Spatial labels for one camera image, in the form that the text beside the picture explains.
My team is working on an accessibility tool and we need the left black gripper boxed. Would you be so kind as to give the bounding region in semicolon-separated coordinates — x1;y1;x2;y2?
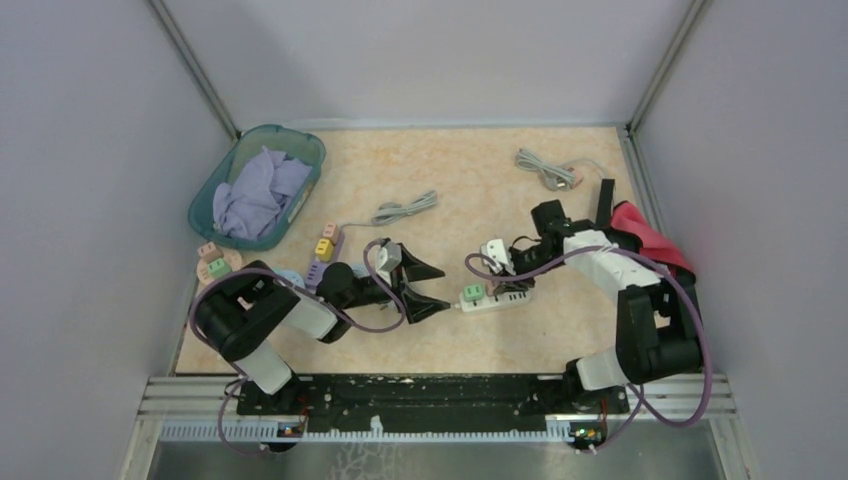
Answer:
342;243;451;323

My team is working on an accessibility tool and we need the white power strip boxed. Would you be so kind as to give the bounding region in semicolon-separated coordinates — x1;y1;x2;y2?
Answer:
456;290;534;315

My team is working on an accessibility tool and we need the black power strip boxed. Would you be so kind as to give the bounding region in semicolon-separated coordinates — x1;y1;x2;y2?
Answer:
595;178;615;229

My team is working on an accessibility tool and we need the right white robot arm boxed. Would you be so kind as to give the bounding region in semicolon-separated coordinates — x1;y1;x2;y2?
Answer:
480;200;704;412

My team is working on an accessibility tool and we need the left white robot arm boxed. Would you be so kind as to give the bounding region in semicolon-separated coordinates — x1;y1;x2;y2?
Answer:
188;238;452;414

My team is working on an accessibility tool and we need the yellow plug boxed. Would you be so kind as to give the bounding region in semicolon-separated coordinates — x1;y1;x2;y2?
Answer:
314;238;335;263

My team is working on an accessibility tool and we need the blue round socket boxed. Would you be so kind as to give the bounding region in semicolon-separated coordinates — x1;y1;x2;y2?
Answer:
273;268;305;289

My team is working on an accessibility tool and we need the pink round socket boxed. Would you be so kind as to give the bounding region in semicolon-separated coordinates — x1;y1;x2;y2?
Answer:
196;248;244;286

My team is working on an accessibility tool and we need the purple power strip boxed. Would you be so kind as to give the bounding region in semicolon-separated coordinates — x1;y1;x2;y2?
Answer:
304;227;345;291

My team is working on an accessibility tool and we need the red and black cloth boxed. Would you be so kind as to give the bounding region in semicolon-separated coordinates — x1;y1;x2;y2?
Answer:
611;201;694;276

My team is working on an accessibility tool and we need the purple cloth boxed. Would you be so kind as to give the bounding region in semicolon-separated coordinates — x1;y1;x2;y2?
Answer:
212;146;312;241

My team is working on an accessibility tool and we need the teal plastic basin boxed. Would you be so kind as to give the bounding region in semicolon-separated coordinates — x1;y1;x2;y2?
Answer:
188;124;326;251

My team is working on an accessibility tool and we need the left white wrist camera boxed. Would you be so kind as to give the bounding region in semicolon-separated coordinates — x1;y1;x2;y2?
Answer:
376;238;403;274

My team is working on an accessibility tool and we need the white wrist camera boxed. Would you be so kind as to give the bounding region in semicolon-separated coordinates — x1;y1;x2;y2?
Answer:
376;238;403;274
479;238;514;275

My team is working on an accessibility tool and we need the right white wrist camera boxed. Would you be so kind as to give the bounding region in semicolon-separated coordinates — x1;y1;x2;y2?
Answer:
479;238;514;275

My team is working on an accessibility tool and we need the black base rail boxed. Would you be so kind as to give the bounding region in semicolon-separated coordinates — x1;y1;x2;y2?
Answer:
236;374;630;434

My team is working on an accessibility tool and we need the light blue coiled cable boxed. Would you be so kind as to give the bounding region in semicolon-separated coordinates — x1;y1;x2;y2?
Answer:
515;146;607;193

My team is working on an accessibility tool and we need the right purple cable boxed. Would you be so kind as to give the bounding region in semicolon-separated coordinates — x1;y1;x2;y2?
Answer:
463;246;715;455

